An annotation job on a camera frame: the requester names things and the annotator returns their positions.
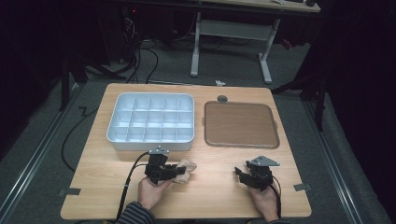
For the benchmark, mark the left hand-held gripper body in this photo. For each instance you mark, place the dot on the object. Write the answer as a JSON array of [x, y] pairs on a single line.
[[157, 169]]

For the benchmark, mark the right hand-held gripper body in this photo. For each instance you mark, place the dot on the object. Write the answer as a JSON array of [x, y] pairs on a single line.
[[261, 175]]

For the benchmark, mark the beige knitted cloth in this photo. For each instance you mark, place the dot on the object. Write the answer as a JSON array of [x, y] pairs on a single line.
[[186, 165]]

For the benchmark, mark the person's left hand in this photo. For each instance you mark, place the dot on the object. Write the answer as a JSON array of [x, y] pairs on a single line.
[[151, 194]]

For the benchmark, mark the person's right hand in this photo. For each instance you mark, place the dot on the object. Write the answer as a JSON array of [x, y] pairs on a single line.
[[264, 202]]

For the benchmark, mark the brown square tray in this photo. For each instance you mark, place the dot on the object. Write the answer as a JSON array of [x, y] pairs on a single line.
[[241, 123]]

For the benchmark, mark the grey tape piece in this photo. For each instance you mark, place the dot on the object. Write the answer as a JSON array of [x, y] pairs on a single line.
[[302, 187], [71, 191]]

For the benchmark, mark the white compartment storage box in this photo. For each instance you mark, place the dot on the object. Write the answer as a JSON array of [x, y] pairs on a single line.
[[152, 120]]

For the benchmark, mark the grey round knob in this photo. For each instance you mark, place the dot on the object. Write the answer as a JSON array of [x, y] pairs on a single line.
[[222, 98]]

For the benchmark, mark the white crumpled paper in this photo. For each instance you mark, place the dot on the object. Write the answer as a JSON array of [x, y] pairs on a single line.
[[220, 82]]

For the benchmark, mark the black metal stand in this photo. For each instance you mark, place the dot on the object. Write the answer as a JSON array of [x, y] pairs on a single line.
[[320, 99], [65, 81]]

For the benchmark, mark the white-legged wooden desk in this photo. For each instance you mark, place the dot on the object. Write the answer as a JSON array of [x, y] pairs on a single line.
[[233, 29]]

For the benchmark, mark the metal floor rail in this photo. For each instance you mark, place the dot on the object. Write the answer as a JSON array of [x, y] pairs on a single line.
[[333, 161], [34, 158]]

